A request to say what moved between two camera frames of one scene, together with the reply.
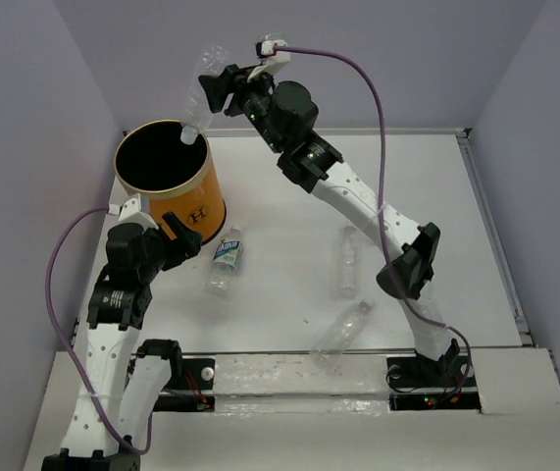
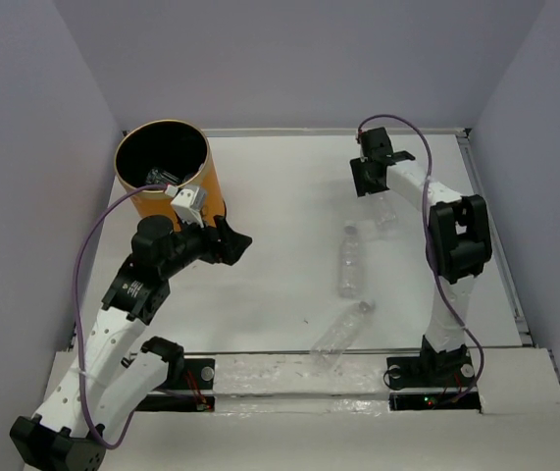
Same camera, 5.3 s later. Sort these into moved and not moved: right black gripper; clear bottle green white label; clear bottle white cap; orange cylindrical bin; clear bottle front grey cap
Moved: clear bottle green white label; right black gripper; clear bottle white cap
Not moved: clear bottle front grey cap; orange cylindrical bin
